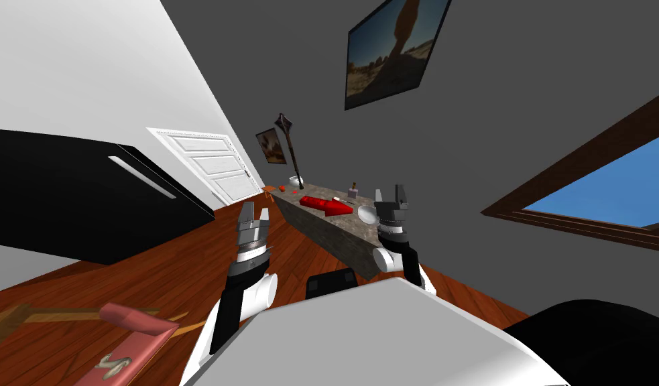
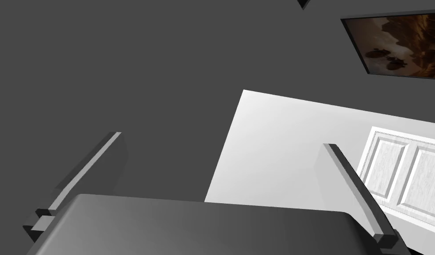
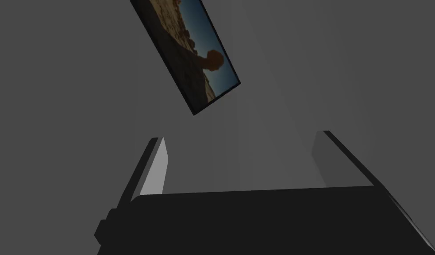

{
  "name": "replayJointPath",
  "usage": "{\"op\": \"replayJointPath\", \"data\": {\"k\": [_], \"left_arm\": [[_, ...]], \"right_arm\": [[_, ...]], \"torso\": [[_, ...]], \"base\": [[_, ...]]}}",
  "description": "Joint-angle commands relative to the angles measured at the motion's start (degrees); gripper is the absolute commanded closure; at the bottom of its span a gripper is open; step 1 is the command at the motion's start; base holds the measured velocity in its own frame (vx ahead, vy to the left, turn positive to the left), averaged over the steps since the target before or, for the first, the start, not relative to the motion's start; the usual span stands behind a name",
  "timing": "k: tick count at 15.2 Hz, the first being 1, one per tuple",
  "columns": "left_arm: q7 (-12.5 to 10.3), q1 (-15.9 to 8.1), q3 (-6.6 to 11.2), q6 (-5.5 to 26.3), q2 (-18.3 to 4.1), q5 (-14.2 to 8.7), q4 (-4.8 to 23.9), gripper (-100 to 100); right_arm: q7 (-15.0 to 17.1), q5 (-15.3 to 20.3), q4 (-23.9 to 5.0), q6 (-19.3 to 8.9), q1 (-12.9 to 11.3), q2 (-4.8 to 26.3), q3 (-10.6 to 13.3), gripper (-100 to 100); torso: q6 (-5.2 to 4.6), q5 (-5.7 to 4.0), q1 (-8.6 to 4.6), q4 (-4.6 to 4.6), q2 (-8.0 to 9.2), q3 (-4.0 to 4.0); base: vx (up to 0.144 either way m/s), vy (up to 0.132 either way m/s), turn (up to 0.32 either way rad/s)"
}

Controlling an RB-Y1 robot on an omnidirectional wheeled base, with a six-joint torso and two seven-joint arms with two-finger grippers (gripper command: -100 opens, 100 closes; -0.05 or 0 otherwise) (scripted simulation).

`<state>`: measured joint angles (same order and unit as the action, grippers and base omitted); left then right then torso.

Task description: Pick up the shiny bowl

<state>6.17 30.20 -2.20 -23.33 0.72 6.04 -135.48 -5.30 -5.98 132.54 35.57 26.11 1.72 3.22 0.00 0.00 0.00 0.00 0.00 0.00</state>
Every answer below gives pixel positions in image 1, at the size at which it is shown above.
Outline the dark floor lamp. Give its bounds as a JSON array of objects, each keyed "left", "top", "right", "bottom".
[{"left": 274, "top": 112, "right": 306, "bottom": 191}]

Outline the small brown picture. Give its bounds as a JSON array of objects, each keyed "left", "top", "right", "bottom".
[{"left": 254, "top": 127, "right": 288, "bottom": 166}]

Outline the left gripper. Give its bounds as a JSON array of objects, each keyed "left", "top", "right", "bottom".
[{"left": 236, "top": 201, "right": 271, "bottom": 249}]

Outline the large landscape picture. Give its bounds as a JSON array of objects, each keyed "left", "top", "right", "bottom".
[{"left": 343, "top": 0, "right": 453, "bottom": 112}]

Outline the black cabinet with white handle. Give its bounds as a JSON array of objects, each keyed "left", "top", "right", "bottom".
[{"left": 0, "top": 127, "right": 217, "bottom": 267}]

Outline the pink wooden chair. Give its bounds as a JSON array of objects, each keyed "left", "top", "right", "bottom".
[{"left": 0, "top": 302, "right": 208, "bottom": 386}]

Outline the grey stone table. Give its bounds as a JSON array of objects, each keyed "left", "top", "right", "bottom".
[{"left": 269, "top": 183, "right": 387, "bottom": 283}]

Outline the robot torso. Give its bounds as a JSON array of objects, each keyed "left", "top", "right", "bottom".
[{"left": 192, "top": 267, "right": 573, "bottom": 386}]

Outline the brown framed window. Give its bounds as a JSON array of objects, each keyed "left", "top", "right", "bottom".
[{"left": 479, "top": 85, "right": 659, "bottom": 255}]

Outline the red angular block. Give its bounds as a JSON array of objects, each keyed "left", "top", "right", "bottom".
[{"left": 298, "top": 195, "right": 355, "bottom": 218}]

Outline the white panel door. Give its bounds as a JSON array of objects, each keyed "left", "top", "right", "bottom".
[{"left": 146, "top": 127, "right": 265, "bottom": 207}]

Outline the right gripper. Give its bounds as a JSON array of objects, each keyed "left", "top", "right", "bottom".
[{"left": 374, "top": 184, "right": 410, "bottom": 226}]

